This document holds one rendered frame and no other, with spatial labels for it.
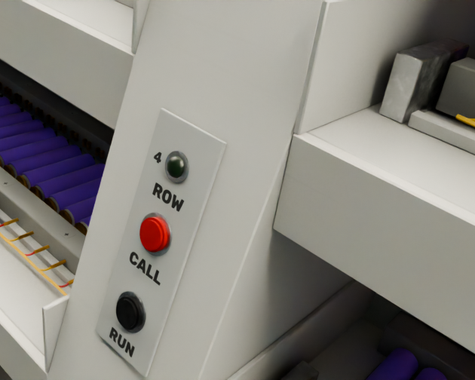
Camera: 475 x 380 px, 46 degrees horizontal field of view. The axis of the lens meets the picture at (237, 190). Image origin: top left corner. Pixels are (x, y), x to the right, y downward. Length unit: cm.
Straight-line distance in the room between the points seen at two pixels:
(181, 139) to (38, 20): 13
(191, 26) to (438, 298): 15
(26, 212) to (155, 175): 19
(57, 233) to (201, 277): 18
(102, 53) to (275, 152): 11
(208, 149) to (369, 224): 7
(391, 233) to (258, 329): 10
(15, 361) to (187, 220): 18
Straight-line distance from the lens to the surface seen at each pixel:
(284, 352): 32
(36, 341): 37
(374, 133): 23
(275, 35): 22
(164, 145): 25
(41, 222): 42
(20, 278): 41
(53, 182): 48
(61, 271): 41
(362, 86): 24
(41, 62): 35
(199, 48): 25
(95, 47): 30
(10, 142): 54
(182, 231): 25
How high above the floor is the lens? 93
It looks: 18 degrees down
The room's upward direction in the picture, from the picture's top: 20 degrees clockwise
